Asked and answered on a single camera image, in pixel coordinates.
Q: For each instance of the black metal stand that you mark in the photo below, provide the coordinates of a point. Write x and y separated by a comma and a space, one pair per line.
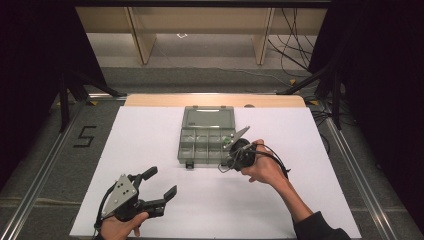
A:
336, 100
64, 103

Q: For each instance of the person's left hand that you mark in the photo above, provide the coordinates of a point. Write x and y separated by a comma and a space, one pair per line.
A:
118, 230

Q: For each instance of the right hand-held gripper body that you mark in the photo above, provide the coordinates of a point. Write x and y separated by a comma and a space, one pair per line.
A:
241, 156

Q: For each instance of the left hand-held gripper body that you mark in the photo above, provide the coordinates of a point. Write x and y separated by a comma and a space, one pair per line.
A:
130, 204

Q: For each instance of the clear grey compartment box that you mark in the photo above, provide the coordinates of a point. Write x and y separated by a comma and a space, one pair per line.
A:
200, 146

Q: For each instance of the black curtain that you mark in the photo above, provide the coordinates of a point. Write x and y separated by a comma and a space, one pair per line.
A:
33, 66
383, 83

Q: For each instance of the small green plastic piece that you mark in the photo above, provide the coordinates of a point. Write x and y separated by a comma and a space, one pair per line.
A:
228, 137

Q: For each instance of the white table sheet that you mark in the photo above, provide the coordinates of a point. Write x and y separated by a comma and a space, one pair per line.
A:
150, 140

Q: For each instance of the aluminium floor rail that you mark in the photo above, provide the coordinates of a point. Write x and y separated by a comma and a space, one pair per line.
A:
353, 166
46, 156

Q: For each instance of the light wooden shelf unit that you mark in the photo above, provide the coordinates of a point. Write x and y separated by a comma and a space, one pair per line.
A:
144, 46

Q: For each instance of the person's right hand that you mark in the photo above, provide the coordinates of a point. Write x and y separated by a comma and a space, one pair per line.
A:
266, 166

